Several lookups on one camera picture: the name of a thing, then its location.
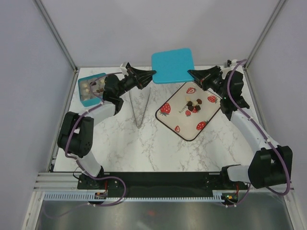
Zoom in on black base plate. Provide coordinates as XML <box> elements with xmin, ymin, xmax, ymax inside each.
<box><xmin>77</xmin><ymin>172</ymin><xmax>248</xmax><ymax>197</ymax></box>

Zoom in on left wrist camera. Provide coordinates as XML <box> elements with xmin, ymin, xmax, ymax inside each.
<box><xmin>119</xmin><ymin>62</ymin><xmax>130</xmax><ymax>75</ymax></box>

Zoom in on dark faceted chocolate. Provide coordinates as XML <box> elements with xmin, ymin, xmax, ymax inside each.
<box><xmin>188</xmin><ymin>106</ymin><xmax>194</xmax><ymax>112</ymax></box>

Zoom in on slotted grey cable duct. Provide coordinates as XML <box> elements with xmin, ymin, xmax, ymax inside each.
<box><xmin>43</xmin><ymin>191</ymin><xmax>229</xmax><ymax>202</ymax></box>

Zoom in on aluminium frame rail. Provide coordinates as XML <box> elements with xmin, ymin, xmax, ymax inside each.
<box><xmin>34</xmin><ymin>172</ymin><xmax>78</xmax><ymax>192</ymax></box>

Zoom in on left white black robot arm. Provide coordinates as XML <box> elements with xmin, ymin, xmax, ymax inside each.
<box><xmin>57</xmin><ymin>63</ymin><xmax>156</xmax><ymax>189</ymax></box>

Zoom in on strawberry pattern square plate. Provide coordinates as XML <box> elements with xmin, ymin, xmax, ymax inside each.
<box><xmin>155</xmin><ymin>82</ymin><xmax>220</xmax><ymax>141</ymax></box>

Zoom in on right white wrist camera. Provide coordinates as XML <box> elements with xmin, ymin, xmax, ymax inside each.
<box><xmin>224</xmin><ymin>59</ymin><xmax>238</xmax><ymax>68</ymax></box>

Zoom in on teal box lid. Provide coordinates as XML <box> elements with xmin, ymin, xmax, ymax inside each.
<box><xmin>151</xmin><ymin>48</ymin><xmax>194</xmax><ymax>84</ymax></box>

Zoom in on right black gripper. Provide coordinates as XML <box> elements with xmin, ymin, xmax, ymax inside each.
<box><xmin>189</xmin><ymin>66</ymin><xmax>228</xmax><ymax>99</ymax></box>

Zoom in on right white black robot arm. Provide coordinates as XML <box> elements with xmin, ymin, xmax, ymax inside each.
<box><xmin>188</xmin><ymin>66</ymin><xmax>293</xmax><ymax>195</ymax></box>

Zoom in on metal tweezers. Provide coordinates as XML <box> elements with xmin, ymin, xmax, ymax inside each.
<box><xmin>129</xmin><ymin>87</ymin><xmax>151</xmax><ymax>129</ymax></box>

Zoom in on teal chocolate box tray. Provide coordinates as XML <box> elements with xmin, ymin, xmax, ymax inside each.
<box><xmin>78</xmin><ymin>73</ymin><xmax>106</xmax><ymax>107</ymax></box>

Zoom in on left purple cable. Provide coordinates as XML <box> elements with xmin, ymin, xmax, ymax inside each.
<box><xmin>65</xmin><ymin>71</ymin><xmax>123</xmax><ymax>159</ymax></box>

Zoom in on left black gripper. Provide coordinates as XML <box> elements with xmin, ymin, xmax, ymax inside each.
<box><xmin>116</xmin><ymin>67</ymin><xmax>157</xmax><ymax>97</ymax></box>

